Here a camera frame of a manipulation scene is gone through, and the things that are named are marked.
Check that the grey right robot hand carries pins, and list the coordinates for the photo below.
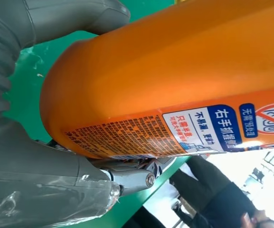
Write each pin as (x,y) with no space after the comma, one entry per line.
(32,182)

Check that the seated person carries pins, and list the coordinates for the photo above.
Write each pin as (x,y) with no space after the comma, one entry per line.
(213,195)

